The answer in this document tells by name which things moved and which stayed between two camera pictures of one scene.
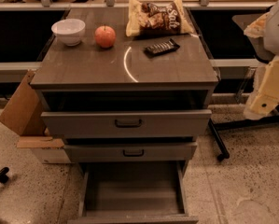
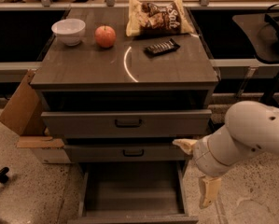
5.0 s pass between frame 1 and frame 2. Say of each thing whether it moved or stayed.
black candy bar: stayed
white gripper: moved
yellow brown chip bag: stayed
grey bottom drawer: stayed
